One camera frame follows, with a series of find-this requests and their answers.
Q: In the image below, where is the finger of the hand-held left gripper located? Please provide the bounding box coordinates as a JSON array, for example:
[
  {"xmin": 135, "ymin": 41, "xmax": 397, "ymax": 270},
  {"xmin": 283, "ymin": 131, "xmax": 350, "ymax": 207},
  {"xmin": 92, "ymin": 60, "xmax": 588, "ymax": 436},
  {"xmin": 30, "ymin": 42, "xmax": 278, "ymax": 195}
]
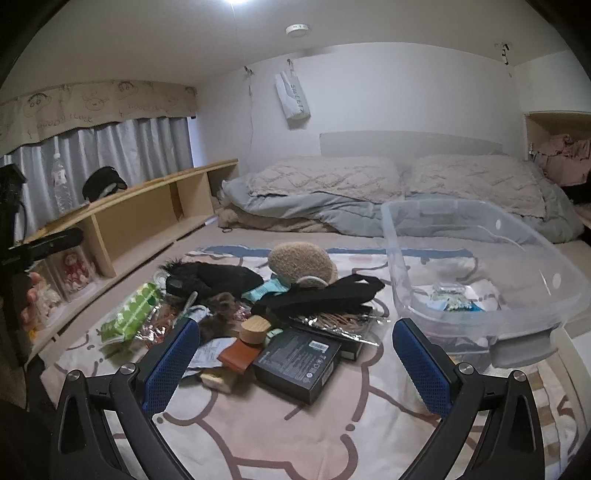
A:
[
  {"xmin": 0, "ymin": 165, "xmax": 26, "ymax": 252},
  {"xmin": 0, "ymin": 227, "xmax": 85, "ymax": 271}
]

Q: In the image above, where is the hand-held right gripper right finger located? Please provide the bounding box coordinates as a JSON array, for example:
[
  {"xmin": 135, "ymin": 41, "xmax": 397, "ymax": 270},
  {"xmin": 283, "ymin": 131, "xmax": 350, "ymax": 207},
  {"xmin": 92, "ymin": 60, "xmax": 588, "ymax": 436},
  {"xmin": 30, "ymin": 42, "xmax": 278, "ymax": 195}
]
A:
[{"xmin": 392, "ymin": 316, "xmax": 546, "ymax": 480}]

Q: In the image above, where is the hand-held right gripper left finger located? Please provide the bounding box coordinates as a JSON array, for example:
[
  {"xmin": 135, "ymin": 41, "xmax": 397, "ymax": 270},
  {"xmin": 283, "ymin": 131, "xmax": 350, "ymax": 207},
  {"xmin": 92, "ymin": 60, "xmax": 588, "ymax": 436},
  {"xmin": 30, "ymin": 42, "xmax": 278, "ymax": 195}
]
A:
[{"xmin": 48, "ymin": 318, "xmax": 201, "ymax": 480}]

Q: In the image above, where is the blue foil packet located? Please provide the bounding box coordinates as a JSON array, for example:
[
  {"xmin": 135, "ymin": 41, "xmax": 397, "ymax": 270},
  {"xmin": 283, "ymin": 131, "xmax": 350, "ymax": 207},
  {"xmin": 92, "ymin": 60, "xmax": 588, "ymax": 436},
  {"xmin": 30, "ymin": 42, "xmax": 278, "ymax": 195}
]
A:
[{"xmin": 429, "ymin": 295, "xmax": 483, "ymax": 315}]

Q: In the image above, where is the clear plastic storage bin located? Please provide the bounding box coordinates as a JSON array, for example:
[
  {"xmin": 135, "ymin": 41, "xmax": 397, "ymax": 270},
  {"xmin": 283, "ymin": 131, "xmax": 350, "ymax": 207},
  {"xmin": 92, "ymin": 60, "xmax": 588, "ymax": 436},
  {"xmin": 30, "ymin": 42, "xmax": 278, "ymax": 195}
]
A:
[{"xmin": 381, "ymin": 198, "xmax": 591, "ymax": 365}]

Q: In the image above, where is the person's left hand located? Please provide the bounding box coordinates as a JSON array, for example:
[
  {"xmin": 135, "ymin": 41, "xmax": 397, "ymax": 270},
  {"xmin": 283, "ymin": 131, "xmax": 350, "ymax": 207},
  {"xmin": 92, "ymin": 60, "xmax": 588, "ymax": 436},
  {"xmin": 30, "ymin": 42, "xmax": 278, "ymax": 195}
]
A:
[{"xmin": 19, "ymin": 271, "xmax": 48, "ymax": 332}]

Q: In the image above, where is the display case with red doll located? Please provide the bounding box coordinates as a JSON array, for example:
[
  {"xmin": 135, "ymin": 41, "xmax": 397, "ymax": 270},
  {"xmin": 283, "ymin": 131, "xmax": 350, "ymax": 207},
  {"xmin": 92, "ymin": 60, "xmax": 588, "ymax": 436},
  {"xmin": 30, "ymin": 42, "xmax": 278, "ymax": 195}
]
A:
[{"xmin": 46, "ymin": 244, "xmax": 100, "ymax": 303}]

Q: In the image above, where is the orange foil snack bag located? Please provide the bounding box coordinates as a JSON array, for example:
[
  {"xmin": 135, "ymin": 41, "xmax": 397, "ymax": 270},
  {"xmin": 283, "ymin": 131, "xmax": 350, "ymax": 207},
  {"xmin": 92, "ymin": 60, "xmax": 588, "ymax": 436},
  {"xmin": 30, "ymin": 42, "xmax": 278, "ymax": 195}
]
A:
[{"xmin": 134, "ymin": 305, "xmax": 185, "ymax": 356}]

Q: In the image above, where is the display case with white doll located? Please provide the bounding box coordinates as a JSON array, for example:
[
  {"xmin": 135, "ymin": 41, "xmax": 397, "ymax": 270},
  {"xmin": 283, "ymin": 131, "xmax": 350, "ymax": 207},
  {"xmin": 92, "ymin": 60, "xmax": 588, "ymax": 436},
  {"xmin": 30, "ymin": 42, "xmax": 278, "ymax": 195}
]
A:
[{"xmin": 28, "ymin": 270, "xmax": 63, "ymax": 333}]

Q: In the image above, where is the gold flat box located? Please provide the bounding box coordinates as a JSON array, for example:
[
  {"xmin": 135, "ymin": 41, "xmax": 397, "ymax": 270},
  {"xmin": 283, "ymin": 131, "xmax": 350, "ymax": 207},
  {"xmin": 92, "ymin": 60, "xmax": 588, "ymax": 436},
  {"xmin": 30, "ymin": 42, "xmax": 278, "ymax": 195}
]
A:
[{"xmin": 198, "ymin": 369, "xmax": 238, "ymax": 394}]

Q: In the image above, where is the clear water bottle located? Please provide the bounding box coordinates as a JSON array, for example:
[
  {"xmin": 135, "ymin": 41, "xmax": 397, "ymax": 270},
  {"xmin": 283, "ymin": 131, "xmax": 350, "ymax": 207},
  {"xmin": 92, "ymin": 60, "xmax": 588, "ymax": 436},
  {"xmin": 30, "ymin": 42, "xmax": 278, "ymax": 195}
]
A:
[{"xmin": 52, "ymin": 152, "xmax": 75, "ymax": 214}]

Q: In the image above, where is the green wet wipes pack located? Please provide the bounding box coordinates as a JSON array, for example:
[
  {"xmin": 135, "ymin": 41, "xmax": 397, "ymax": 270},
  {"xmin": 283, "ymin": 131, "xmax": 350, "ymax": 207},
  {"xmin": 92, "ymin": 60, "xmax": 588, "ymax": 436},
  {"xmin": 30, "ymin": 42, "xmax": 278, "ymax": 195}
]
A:
[{"xmin": 99, "ymin": 282, "xmax": 162, "ymax": 344}]

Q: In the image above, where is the brown leather wallet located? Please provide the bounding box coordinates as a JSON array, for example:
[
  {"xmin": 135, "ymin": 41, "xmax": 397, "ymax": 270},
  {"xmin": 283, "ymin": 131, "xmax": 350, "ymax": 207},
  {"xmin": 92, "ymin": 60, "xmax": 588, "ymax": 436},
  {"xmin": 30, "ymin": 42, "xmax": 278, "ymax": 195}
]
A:
[{"xmin": 218, "ymin": 344, "xmax": 262, "ymax": 371}]

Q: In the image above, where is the leopard fur headband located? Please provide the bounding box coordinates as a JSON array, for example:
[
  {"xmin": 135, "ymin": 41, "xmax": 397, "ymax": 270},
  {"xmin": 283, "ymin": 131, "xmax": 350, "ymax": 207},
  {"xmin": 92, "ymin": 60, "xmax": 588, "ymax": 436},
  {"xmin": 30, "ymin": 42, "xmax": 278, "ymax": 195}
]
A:
[{"xmin": 198, "ymin": 293, "xmax": 245, "ymax": 342}]

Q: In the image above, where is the black visor cap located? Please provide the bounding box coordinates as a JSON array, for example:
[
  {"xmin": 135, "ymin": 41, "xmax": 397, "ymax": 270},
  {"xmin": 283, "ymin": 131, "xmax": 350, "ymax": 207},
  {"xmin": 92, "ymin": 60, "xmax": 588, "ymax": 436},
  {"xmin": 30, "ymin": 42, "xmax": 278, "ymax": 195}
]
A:
[{"xmin": 82, "ymin": 167, "xmax": 127, "ymax": 201}]

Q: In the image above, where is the long wooden shelf unit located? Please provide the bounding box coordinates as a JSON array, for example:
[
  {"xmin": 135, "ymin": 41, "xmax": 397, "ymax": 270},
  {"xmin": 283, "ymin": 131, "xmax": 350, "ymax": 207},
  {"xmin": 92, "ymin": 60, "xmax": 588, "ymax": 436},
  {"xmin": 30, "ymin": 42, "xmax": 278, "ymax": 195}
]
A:
[{"xmin": 18, "ymin": 159, "xmax": 240, "ymax": 365}]

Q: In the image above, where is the round wooden box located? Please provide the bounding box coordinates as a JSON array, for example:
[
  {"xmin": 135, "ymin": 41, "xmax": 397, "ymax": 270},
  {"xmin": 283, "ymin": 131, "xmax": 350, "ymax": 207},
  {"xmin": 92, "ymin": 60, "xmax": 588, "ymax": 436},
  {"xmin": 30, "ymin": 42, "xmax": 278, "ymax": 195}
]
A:
[{"xmin": 240, "ymin": 316, "xmax": 273, "ymax": 344}]

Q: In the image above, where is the black furry pompom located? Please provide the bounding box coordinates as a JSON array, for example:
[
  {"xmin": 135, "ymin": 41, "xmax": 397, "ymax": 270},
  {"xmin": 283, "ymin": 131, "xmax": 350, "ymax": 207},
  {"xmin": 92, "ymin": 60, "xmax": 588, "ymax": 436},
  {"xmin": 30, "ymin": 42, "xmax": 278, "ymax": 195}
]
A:
[{"xmin": 158, "ymin": 259, "xmax": 195, "ymax": 278}]

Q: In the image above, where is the black quilted bag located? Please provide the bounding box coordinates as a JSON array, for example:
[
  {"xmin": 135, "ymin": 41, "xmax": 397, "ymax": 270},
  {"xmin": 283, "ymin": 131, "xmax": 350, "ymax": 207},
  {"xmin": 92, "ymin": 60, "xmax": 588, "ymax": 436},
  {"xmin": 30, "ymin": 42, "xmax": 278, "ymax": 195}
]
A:
[{"xmin": 164, "ymin": 261, "xmax": 265, "ymax": 301}]

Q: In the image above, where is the beige printed curtain valance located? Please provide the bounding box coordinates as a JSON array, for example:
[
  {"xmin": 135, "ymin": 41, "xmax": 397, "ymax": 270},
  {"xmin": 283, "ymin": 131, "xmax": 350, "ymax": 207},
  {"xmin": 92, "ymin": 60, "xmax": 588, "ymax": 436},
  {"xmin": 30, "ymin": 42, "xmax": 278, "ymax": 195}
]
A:
[{"xmin": 0, "ymin": 79, "xmax": 198, "ymax": 155}]

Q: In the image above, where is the teal packet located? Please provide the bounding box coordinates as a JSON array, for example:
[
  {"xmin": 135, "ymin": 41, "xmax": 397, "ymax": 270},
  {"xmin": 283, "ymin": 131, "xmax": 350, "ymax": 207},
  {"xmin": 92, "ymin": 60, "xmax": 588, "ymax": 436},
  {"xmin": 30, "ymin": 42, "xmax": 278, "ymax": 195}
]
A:
[{"xmin": 242, "ymin": 279, "xmax": 291, "ymax": 301}]

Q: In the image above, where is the black box with labels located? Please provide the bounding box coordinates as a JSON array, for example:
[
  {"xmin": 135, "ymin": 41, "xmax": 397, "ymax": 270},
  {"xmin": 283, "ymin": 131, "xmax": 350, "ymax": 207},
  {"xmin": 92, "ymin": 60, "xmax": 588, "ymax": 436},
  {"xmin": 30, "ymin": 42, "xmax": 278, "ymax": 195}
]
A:
[{"xmin": 252, "ymin": 327, "xmax": 343, "ymax": 406}]

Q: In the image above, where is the grey curtain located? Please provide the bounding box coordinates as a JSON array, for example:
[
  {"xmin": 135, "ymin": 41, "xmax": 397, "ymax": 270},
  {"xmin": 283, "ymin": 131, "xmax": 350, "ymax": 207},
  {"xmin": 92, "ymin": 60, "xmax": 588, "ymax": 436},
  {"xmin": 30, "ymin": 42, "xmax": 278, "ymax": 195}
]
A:
[{"xmin": 0, "ymin": 115, "xmax": 195, "ymax": 241}]

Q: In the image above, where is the brown plush hat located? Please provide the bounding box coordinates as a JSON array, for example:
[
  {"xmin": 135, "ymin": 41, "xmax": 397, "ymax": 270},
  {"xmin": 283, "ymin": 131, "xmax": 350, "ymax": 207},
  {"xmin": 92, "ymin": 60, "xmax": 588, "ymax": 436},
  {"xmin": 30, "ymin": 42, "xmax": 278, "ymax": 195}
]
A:
[{"xmin": 268, "ymin": 241, "xmax": 338, "ymax": 289}]

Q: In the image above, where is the beige fuzzy blanket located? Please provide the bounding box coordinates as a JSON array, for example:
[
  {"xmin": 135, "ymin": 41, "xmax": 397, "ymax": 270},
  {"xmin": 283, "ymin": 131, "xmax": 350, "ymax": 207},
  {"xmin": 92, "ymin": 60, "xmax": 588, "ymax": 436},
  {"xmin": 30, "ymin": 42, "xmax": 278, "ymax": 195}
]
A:
[{"xmin": 216, "ymin": 205, "xmax": 342, "ymax": 234}]

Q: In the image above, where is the grey duvet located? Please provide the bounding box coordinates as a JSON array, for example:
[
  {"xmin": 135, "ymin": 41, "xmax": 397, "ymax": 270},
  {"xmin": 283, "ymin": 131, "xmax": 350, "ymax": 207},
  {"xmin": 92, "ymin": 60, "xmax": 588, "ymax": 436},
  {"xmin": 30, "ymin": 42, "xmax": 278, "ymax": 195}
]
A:
[{"xmin": 222, "ymin": 173, "xmax": 587, "ymax": 243}]

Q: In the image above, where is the beige textured pillow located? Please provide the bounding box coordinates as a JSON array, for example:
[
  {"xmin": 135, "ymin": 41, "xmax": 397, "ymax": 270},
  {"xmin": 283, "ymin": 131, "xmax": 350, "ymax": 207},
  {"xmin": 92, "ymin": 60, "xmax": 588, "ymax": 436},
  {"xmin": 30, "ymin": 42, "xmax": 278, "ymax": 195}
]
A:
[
  {"xmin": 406, "ymin": 154, "xmax": 548, "ymax": 217},
  {"xmin": 249, "ymin": 156, "xmax": 402, "ymax": 197}
]

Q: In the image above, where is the grey headboard panel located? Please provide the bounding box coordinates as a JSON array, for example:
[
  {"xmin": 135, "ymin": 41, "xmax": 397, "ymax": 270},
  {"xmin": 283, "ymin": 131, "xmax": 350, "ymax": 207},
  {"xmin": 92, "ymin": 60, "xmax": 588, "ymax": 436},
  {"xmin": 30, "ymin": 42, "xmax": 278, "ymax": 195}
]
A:
[{"xmin": 320, "ymin": 131, "xmax": 504, "ymax": 160}]

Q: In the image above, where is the pink clothes pile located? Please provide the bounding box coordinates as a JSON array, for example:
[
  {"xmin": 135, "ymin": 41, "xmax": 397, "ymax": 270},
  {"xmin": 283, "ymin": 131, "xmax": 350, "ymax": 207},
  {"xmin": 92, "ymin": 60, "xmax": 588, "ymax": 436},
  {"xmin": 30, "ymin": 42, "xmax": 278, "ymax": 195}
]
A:
[{"xmin": 533, "ymin": 134, "xmax": 591, "ymax": 185}]

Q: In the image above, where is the wooden closet niche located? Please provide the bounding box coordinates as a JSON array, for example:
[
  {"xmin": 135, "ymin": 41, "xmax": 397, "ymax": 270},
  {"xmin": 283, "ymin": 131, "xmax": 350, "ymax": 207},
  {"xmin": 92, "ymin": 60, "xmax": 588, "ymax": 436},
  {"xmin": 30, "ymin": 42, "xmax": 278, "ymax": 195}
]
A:
[{"xmin": 524, "ymin": 111, "xmax": 591, "ymax": 208}]

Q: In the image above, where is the white hanging bag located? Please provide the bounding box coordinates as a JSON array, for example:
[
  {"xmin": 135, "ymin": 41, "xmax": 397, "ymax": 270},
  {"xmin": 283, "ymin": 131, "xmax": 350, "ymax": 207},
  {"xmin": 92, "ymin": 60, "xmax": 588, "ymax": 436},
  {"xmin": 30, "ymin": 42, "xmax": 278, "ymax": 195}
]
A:
[{"xmin": 274, "ymin": 71, "xmax": 309, "ymax": 130}]

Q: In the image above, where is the brown braided cord package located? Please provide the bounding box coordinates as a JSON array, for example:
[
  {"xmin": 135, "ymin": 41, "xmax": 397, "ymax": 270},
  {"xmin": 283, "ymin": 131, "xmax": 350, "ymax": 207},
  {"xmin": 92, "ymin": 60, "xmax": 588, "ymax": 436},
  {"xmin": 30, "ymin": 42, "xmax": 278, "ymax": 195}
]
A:
[{"xmin": 288, "ymin": 311, "xmax": 389, "ymax": 342}]

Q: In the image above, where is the black folded strap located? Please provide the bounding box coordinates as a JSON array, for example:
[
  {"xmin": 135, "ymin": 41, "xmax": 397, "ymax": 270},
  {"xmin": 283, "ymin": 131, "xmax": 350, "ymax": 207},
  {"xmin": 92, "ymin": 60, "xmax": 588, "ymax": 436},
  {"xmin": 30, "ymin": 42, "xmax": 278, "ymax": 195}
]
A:
[{"xmin": 252, "ymin": 273, "xmax": 386, "ymax": 319}]

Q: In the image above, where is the white wall cable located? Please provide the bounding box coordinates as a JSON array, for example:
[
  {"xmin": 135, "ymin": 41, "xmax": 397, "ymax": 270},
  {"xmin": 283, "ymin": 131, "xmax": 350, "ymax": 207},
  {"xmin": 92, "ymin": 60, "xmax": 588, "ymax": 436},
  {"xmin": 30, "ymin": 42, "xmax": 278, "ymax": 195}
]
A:
[{"xmin": 244, "ymin": 65, "xmax": 257, "ymax": 171}]

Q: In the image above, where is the wall hook with cord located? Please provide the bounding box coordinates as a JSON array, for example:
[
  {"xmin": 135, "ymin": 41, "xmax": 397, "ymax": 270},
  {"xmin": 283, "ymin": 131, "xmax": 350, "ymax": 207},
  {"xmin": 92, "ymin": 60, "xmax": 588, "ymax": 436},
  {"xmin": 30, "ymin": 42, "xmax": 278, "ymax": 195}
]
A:
[{"xmin": 495, "ymin": 42, "xmax": 514, "ymax": 77}]

